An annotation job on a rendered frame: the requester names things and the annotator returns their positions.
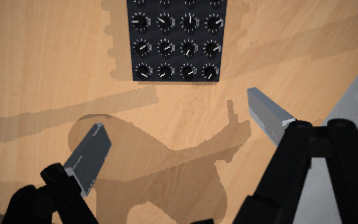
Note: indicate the black knob box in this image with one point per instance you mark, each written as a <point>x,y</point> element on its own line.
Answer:
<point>186,53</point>

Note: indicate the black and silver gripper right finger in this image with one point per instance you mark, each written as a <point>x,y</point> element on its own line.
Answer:
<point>276,197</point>

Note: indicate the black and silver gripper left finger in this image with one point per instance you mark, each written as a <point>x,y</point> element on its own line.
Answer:
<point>65,186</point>

